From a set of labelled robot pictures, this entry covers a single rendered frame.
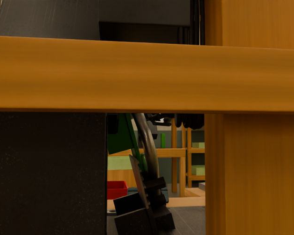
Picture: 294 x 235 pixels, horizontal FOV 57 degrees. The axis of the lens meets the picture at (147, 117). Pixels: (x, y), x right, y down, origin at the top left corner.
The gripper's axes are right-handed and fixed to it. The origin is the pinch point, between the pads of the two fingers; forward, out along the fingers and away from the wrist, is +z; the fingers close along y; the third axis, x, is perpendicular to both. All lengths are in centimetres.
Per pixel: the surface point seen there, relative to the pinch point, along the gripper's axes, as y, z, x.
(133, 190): -38.1, 6.5, -3.1
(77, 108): 27.0, 12.4, 27.3
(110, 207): -37.0, 15.8, 1.8
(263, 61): 27.1, -13.6, 27.2
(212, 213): 4.5, -3.8, 34.9
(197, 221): -28.5, -8.6, 20.2
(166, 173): -478, -93, -320
